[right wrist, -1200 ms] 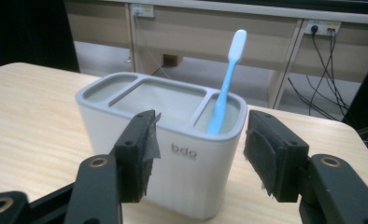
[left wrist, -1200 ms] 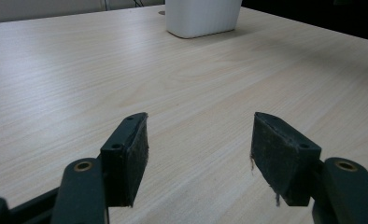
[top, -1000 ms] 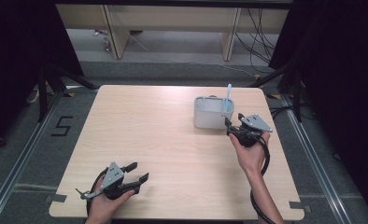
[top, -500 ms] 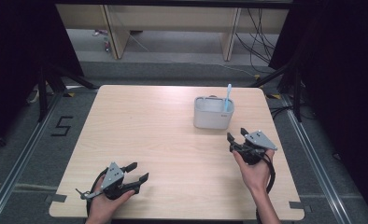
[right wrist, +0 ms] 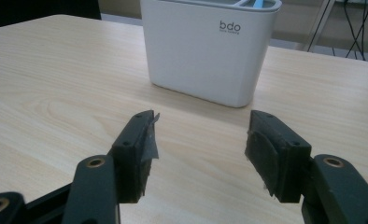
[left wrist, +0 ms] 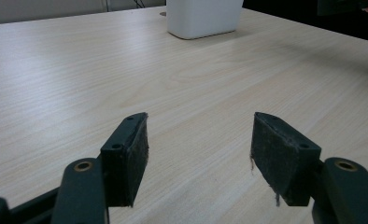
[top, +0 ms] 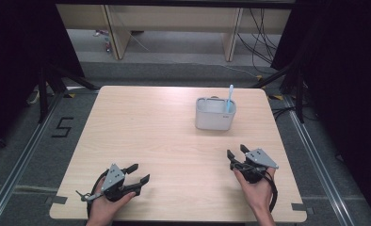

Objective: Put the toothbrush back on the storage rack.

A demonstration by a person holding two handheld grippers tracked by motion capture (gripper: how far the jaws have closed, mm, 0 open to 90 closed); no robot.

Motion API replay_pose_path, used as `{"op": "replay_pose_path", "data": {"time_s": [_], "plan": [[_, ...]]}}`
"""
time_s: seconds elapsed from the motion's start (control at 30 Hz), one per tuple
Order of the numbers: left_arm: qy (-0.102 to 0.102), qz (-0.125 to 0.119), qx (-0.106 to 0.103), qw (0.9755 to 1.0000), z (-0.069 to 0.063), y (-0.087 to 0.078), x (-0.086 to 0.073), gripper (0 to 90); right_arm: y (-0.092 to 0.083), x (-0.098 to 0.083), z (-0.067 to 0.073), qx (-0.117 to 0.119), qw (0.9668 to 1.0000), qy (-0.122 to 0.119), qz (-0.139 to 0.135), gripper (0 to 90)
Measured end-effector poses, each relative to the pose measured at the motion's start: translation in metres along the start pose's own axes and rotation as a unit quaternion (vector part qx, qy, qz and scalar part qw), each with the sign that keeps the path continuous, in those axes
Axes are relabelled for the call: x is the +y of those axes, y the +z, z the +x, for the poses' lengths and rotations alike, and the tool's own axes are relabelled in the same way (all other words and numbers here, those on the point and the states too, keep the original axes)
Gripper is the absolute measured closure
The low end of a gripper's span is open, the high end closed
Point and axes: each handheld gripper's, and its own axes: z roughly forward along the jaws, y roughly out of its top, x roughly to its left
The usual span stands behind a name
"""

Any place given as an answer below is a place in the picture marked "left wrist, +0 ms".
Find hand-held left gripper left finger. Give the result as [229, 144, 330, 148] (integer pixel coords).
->
[99, 111, 150, 208]

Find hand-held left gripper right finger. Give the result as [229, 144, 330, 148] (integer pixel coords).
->
[249, 111, 323, 208]

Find white plastic container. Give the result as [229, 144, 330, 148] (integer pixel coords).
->
[165, 0, 245, 41]

